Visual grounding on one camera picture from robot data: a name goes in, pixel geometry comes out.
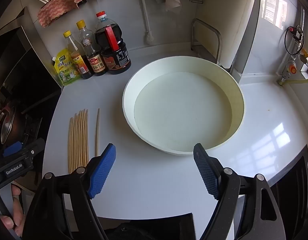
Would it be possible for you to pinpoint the gas controller with red button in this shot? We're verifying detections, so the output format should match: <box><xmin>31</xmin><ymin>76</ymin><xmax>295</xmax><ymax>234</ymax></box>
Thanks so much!
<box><xmin>287</xmin><ymin>26</ymin><xmax>304</xmax><ymax>40</ymax></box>

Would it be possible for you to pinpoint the long wooden chopstick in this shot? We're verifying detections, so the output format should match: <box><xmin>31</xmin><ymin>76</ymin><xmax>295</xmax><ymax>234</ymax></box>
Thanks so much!
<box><xmin>95</xmin><ymin>108</ymin><xmax>101</xmax><ymax>157</ymax></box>

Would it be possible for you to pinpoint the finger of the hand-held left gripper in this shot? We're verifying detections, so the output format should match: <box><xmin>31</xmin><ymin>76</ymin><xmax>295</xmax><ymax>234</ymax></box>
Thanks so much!
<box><xmin>18</xmin><ymin>138</ymin><xmax>46</xmax><ymax>159</ymax></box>
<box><xmin>3</xmin><ymin>141</ymin><xmax>23</xmax><ymax>157</ymax></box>

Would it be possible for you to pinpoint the yellow-capped soy sauce bottle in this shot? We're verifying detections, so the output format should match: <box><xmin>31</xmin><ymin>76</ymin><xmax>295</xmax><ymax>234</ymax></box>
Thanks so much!
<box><xmin>76</xmin><ymin>20</ymin><xmax>108</xmax><ymax>77</ymax></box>

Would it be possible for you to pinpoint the dark pot with lid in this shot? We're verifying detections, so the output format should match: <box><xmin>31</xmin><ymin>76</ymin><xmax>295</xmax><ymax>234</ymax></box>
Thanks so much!
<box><xmin>0</xmin><ymin>105</ymin><xmax>27</xmax><ymax>153</ymax></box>

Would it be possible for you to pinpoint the white cutting board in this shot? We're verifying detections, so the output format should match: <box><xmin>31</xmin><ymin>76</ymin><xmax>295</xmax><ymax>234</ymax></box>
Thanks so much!
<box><xmin>194</xmin><ymin>0</ymin><xmax>263</xmax><ymax>77</ymax></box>

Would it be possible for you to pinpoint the bundle of wooden chopsticks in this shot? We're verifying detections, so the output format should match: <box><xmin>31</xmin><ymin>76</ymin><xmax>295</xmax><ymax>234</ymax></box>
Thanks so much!
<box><xmin>68</xmin><ymin>109</ymin><xmax>90</xmax><ymax>174</ymax></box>

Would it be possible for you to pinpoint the small yellow-capped vinegar bottle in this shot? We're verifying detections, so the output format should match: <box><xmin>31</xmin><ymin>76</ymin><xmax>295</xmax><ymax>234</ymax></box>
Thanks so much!
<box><xmin>63</xmin><ymin>30</ymin><xmax>94</xmax><ymax>80</ymax></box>

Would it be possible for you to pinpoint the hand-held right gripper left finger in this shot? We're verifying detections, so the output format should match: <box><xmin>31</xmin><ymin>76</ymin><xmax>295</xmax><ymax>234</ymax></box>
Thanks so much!
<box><xmin>22</xmin><ymin>143</ymin><xmax>117</xmax><ymax>240</ymax></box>

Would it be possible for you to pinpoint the pink striped dishcloth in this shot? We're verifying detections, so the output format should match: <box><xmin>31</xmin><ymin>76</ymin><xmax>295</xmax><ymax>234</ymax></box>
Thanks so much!
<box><xmin>37</xmin><ymin>0</ymin><xmax>85</xmax><ymax>28</ymax></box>

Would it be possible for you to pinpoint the grey gas valve orange knob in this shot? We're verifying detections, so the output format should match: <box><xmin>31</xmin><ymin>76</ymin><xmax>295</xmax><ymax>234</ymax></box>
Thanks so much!
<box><xmin>281</xmin><ymin>55</ymin><xmax>302</xmax><ymax>83</ymax></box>

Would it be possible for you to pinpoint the black gas stove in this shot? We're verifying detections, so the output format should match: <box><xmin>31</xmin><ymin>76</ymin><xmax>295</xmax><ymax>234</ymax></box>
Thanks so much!
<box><xmin>18</xmin><ymin>115</ymin><xmax>45</xmax><ymax>145</ymax></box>

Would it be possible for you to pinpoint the white dish brush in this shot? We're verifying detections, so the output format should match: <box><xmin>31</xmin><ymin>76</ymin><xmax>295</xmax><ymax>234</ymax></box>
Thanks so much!
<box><xmin>136</xmin><ymin>0</ymin><xmax>155</xmax><ymax>45</ymax></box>

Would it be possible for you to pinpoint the steel cutting board stand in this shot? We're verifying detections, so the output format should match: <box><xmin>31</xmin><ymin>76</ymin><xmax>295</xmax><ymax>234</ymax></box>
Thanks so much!
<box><xmin>191</xmin><ymin>18</ymin><xmax>223</xmax><ymax>64</ymax></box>

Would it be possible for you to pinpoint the large red-handled soy sauce jug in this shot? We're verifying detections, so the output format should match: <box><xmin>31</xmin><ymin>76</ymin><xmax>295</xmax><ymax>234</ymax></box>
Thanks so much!
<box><xmin>94</xmin><ymin>11</ymin><xmax>132</xmax><ymax>75</ymax></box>

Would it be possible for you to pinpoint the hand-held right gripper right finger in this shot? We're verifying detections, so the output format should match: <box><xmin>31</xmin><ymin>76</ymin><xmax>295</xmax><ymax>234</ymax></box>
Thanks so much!
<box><xmin>193</xmin><ymin>143</ymin><xmax>287</xmax><ymax>240</ymax></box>

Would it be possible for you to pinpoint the yellow seasoning pouch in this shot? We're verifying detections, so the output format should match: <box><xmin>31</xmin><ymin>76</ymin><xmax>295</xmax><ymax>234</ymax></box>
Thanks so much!
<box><xmin>52</xmin><ymin>48</ymin><xmax>82</xmax><ymax>87</ymax></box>

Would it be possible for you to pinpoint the person's left hand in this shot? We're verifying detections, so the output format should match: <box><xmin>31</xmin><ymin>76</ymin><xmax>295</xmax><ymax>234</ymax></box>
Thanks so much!
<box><xmin>0</xmin><ymin>184</ymin><xmax>26</xmax><ymax>238</ymax></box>

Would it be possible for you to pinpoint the white round tray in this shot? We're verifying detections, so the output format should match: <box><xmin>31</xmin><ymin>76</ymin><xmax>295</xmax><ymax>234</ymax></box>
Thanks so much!
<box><xmin>122</xmin><ymin>56</ymin><xmax>245</xmax><ymax>157</ymax></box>

